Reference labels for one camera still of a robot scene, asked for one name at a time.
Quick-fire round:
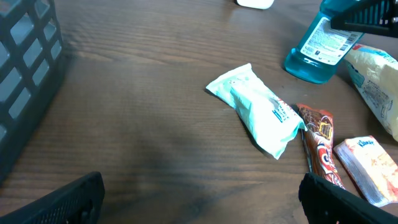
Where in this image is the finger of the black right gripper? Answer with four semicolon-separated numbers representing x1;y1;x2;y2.
330;0;397;38

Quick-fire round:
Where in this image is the teal liquid bottle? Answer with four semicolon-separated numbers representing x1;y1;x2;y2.
284;0;363;84

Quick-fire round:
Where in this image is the red chocolate bar wrapper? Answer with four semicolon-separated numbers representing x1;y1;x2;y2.
297;104;345;189

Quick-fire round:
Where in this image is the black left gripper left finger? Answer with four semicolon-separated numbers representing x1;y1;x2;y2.
1;172;105;224

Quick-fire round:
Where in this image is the light teal wipes packet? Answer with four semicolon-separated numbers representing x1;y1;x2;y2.
206;63;307;159

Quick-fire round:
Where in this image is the white barcode scanner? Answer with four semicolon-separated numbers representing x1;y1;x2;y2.
236;0;274;10

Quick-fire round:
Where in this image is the grey plastic lattice basket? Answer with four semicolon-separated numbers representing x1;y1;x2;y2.
1;0;65;180

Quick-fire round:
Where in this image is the orange tissue pack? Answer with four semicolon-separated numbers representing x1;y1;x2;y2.
333;136;397;207

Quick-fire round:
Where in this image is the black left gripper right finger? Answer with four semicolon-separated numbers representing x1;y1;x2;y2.
298;172;397;224

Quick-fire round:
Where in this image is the large yellow snack bag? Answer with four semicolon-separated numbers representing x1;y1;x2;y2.
344;44;397;139

